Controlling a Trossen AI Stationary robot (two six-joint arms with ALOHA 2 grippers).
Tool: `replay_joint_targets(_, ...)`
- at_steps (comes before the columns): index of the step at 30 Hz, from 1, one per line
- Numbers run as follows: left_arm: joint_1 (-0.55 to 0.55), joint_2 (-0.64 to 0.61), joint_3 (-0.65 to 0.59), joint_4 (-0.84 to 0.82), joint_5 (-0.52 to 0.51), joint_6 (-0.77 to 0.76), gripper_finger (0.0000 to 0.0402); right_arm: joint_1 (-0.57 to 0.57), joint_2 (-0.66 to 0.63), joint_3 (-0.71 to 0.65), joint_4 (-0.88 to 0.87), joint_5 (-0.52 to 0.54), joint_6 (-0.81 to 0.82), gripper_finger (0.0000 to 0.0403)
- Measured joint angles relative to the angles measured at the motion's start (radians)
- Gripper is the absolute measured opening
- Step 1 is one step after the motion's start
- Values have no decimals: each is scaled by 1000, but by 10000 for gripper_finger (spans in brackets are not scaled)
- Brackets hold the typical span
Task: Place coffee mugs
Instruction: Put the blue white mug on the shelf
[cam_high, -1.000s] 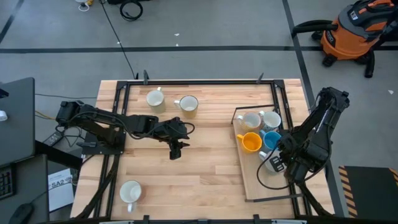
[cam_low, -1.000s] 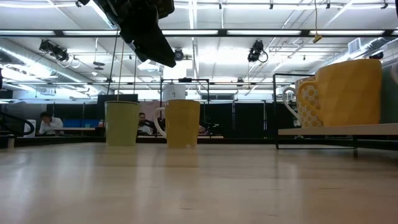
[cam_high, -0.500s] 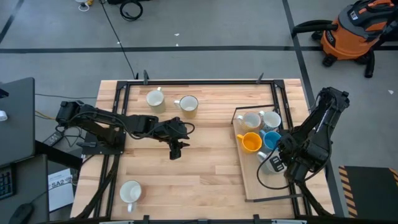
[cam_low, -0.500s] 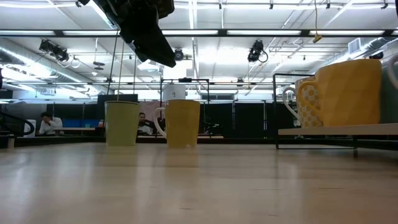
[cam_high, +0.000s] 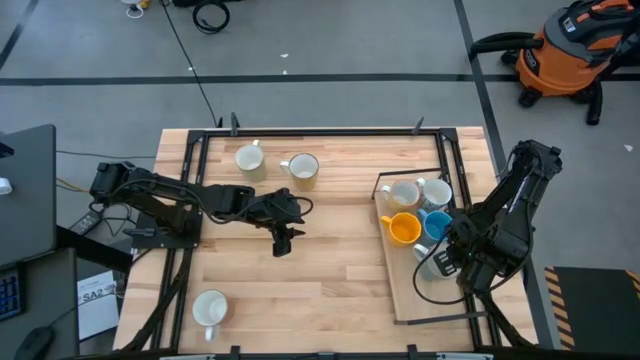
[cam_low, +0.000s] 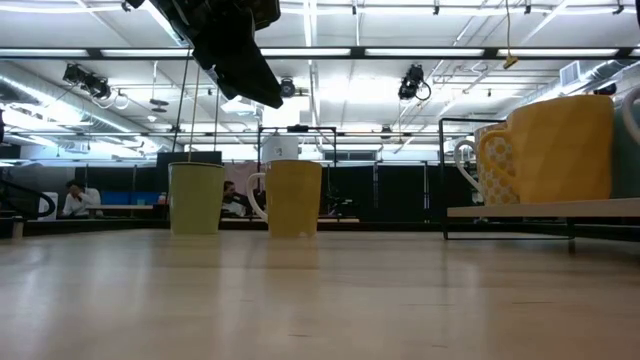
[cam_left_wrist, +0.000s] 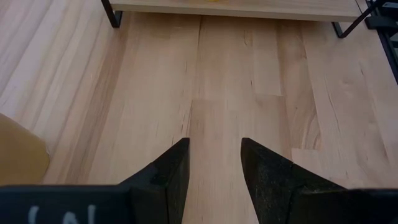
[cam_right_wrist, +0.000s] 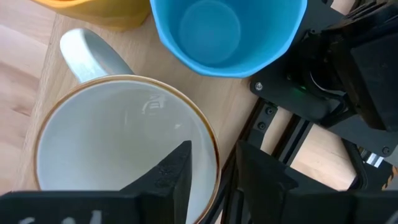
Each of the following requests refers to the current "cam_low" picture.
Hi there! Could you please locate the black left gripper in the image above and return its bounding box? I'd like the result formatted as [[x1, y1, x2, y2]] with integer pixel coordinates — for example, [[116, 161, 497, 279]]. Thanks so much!
[[149, 0, 285, 110]]

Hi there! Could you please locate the pale green mug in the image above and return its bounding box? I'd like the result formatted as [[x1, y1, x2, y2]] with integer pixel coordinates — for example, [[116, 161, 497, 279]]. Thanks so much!
[[167, 160, 226, 236]]

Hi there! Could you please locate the mustard mug white handle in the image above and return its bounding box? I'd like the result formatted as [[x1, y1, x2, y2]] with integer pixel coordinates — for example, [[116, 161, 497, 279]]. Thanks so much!
[[245, 158, 324, 239]]

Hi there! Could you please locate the yellow dotted orange rim mug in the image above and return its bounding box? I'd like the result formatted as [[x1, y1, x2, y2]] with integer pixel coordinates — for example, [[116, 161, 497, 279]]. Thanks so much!
[[453, 122, 521, 206]]

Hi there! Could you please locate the yellow faceted mug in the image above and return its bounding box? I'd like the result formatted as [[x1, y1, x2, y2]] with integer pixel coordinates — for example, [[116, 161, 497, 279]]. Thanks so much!
[[478, 94, 615, 204]]

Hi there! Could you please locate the grey teal mug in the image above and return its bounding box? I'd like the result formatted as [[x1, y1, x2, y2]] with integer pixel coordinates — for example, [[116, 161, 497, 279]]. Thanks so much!
[[610, 84, 640, 200]]

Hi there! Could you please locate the white cylindrical tank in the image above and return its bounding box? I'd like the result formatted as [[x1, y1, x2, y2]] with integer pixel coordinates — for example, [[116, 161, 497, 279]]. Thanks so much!
[[260, 134, 300, 164]]

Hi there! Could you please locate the pink hanging cloth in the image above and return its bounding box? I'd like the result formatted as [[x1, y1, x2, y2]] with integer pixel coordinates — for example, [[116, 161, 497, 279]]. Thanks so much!
[[223, 160, 271, 201]]

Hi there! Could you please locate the black overhead rig beam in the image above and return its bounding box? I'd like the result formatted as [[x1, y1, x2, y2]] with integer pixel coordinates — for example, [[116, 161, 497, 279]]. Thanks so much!
[[0, 46, 640, 61]]

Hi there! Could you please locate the person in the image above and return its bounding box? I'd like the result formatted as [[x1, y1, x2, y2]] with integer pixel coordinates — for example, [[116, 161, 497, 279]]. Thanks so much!
[[62, 178, 104, 219], [222, 180, 251, 217]]

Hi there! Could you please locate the blue partition panel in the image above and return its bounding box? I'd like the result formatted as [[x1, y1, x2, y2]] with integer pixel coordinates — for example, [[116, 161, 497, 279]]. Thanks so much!
[[101, 191, 161, 206]]

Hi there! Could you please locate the black background frame stand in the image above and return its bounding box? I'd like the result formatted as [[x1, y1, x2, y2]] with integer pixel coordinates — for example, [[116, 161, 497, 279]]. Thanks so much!
[[257, 124, 338, 221]]

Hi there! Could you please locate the black partition wall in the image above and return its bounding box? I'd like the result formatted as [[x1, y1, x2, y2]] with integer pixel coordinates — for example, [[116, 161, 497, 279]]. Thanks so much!
[[322, 162, 459, 224]]

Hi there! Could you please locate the black aluminium table frame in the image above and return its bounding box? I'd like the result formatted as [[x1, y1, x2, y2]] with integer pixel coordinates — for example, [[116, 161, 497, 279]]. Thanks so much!
[[0, 217, 640, 242]]

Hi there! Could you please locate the silver air duct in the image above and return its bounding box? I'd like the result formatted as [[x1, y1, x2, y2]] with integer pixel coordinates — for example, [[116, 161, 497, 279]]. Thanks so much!
[[0, 59, 171, 151], [522, 58, 640, 109]]

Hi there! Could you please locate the black curved hose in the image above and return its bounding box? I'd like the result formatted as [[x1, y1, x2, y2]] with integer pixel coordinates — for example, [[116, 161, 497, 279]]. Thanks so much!
[[0, 178, 57, 220]]

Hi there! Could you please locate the hanging yellow plug cable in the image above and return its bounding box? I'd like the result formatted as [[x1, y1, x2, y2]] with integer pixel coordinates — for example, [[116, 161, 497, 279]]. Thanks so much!
[[502, 0, 520, 70]]

